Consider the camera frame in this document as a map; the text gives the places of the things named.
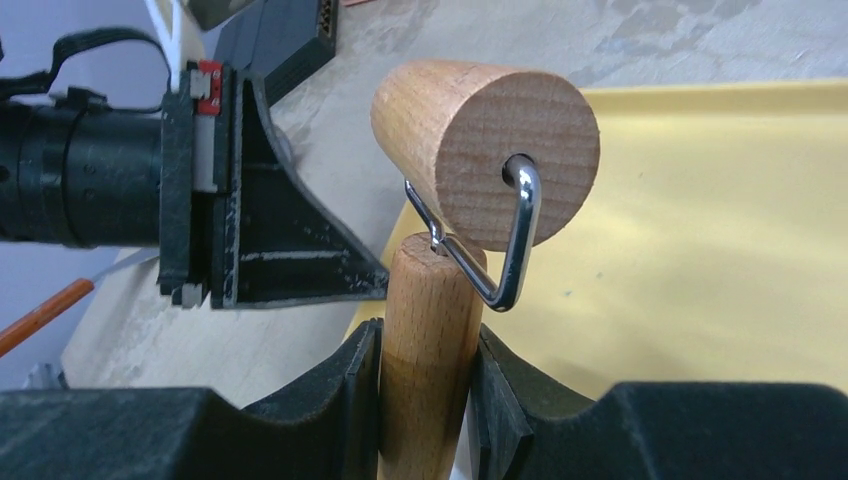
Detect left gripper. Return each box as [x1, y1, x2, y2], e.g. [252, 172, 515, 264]
[157, 60, 389, 310]

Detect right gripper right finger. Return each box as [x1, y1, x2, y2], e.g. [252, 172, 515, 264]
[468, 328, 847, 479]

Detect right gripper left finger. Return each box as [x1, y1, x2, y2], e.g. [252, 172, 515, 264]
[1, 319, 382, 479]

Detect wooden dough roller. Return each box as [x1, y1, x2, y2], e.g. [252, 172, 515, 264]
[370, 59, 600, 479]

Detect yellow tray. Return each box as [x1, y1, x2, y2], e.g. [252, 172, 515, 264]
[344, 79, 848, 402]

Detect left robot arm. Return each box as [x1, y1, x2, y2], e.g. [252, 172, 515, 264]
[1, 27, 389, 310]

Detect black block right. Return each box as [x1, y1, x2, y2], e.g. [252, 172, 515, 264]
[213, 0, 339, 105]

